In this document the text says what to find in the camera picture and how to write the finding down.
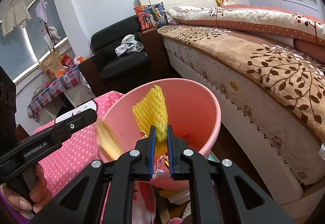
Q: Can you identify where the yellow chip peel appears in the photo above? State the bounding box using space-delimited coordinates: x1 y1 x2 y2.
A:
95 119 122 161

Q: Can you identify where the yellow foam net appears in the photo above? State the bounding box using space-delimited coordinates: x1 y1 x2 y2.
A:
132 85 168 142

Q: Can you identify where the pink plastic trash bucket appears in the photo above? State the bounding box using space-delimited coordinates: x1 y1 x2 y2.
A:
96 78 222 191

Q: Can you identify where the person left hand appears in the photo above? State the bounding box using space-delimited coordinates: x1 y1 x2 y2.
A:
0 162 54 219

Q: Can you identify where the pink polka dot blanket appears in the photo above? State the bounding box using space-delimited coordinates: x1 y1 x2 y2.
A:
32 90 157 224

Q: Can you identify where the brown paper shopping bag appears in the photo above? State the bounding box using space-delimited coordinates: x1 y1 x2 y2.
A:
39 52 63 82

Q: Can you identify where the checkered tablecloth side table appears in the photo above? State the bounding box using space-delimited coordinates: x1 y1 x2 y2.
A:
27 66 94 121

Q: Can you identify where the red snack bag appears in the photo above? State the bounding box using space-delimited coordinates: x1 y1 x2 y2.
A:
61 55 74 67

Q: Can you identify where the coat rack with clothes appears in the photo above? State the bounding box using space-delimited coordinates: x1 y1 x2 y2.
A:
35 0 62 52

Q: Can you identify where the hanging white knit garment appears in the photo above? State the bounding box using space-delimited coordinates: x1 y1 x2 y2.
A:
1 1 31 37

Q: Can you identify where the bed with brown blanket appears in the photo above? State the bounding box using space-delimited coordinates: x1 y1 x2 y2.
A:
139 0 324 219

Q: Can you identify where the black leather armchair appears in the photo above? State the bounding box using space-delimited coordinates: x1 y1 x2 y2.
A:
79 16 170 97

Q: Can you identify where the white crumpled cloth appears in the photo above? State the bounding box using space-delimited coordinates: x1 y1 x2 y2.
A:
115 34 144 57

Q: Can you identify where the floral white orange duvet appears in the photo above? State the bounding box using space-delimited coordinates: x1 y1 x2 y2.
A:
166 5 324 46

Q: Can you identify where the colourful patterned cushion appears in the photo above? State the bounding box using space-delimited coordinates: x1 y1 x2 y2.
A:
134 2 168 31

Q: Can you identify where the yellow pillow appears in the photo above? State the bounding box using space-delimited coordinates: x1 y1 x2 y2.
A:
215 0 235 6

